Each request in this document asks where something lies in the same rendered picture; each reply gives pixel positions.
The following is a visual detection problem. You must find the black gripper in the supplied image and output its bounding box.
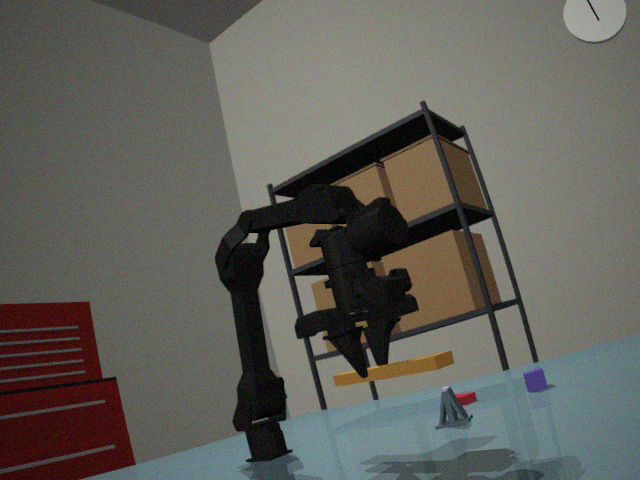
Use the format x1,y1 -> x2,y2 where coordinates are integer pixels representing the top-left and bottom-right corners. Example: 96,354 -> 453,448
294,262 -> 419,379

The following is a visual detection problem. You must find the orange bar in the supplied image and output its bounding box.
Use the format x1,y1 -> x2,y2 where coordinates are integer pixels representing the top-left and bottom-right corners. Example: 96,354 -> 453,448
333,351 -> 454,387

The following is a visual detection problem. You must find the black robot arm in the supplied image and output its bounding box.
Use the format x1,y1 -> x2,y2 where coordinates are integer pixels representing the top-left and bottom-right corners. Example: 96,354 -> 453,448
215,184 -> 413,462

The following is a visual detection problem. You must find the purple cube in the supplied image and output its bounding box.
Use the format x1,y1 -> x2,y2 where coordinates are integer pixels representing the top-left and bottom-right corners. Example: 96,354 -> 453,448
523,367 -> 548,392

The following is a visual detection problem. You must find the red block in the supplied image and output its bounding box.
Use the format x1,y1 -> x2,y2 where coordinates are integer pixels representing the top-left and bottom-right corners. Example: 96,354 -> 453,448
455,392 -> 477,405

